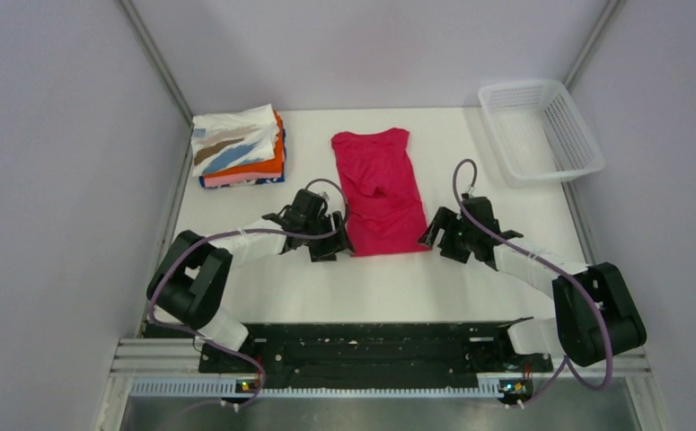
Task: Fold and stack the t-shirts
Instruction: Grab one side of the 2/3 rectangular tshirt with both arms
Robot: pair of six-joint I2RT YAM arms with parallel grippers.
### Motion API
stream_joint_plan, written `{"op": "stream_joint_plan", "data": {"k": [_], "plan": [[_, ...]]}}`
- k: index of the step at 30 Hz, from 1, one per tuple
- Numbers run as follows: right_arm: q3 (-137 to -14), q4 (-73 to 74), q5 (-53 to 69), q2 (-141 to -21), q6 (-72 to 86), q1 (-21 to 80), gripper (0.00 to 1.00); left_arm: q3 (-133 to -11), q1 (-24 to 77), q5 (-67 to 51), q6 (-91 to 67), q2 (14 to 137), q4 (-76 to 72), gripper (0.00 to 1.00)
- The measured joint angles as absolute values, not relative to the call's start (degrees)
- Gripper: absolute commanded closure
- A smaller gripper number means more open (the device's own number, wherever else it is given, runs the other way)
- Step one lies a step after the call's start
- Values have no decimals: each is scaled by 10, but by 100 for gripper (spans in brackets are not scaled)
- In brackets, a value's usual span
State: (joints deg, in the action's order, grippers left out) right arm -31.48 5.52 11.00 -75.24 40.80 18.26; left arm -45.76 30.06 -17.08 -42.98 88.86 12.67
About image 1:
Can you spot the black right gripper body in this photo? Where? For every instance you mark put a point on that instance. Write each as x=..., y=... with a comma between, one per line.
x=459, y=234

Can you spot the white slotted cable duct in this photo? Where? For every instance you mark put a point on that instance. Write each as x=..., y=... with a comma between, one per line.
x=225, y=388

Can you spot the blue folded t-shirt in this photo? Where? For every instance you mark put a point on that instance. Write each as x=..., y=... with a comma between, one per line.
x=268, y=170

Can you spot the orange folded t-shirt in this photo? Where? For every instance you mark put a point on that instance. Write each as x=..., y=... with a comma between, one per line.
x=231, y=147

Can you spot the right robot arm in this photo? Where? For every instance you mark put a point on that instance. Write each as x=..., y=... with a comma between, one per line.
x=594, y=313

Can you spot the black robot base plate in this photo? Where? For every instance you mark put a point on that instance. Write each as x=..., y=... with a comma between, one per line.
x=382, y=356

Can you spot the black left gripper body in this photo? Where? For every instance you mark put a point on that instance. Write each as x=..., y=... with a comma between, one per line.
x=321, y=225

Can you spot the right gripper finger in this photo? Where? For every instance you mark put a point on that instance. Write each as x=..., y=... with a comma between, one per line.
x=440, y=221
x=456, y=251

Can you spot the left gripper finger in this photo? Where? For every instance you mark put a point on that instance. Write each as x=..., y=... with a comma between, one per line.
x=325, y=252
x=340, y=239

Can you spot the white patterned folded t-shirt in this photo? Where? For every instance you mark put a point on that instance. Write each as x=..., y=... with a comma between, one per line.
x=223, y=141

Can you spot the white plastic basket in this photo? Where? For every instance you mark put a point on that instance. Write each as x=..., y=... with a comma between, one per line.
x=538, y=134

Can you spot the crimson red t-shirt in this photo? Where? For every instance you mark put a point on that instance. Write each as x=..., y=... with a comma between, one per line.
x=386, y=213

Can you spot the pink folded t-shirt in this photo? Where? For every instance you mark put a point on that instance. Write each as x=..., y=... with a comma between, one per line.
x=254, y=178

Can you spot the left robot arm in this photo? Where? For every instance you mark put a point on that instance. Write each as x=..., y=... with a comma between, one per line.
x=187, y=289

